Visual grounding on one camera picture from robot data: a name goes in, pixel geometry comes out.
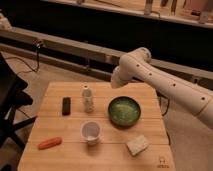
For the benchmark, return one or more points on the black rectangular block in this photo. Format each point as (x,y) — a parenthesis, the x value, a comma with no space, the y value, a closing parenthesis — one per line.
(66,106)

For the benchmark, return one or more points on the wooden table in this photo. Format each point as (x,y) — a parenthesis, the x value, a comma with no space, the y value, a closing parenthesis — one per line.
(66,138)

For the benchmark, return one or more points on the black office chair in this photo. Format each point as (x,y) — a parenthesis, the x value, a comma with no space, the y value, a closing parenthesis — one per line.
(12,97)

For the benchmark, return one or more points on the orange carrot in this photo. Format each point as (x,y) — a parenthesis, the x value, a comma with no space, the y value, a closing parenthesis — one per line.
(50,143)

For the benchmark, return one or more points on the white sponge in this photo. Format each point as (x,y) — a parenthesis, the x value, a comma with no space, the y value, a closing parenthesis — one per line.
(137,145)

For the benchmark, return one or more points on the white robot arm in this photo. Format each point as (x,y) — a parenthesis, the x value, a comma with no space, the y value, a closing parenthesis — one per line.
(194,98)

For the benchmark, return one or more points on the white paper cup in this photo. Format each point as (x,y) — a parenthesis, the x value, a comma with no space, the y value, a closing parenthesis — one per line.
(90,132)

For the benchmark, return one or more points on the green bowl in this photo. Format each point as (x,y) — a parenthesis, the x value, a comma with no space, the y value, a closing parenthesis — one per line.
(124,111)

